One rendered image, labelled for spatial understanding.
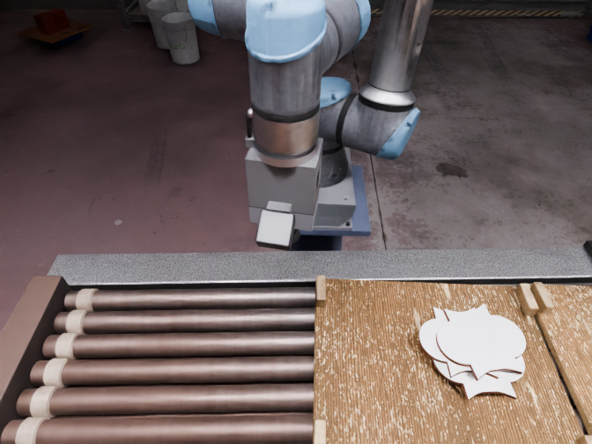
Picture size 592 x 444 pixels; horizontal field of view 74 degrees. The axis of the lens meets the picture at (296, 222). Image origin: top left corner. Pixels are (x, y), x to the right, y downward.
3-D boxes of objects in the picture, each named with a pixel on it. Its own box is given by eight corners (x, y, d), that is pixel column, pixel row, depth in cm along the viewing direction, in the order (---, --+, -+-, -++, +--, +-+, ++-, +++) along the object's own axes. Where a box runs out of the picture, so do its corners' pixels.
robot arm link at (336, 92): (309, 118, 101) (312, 65, 91) (358, 132, 96) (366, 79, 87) (286, 141, 93) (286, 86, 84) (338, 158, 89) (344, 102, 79)
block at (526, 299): (514, 290, 78) (519, 282, 76) (522, 290, 78) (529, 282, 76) (524, 316, 74) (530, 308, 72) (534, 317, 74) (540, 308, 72)
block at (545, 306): (527, 288, 78) (533, 280, 76) (536, 288, 78) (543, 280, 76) (539, 314, 74) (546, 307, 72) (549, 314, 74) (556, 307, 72)
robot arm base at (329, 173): (294, 149, 108) (295, 116, 101) (350, 155, 106) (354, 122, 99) (283, 183, 97) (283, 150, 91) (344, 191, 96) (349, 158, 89)
